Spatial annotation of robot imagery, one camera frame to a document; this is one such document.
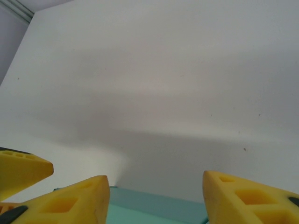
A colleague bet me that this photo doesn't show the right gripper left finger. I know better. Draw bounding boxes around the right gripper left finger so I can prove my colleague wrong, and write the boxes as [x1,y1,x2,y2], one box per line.
[0,175,111,224]

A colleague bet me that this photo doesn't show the aluminium frame post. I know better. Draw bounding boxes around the aluminium frame post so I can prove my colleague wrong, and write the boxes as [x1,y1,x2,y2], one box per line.
[0,0,36,24]

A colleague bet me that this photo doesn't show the teal corrugated cardboard box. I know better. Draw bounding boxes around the teal corrugated cardboard box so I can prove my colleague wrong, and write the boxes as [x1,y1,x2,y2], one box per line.
[53,186,209,224]

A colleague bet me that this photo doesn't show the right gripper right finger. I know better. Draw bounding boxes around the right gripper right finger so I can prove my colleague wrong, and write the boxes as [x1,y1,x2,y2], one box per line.
[202,170,299,224]

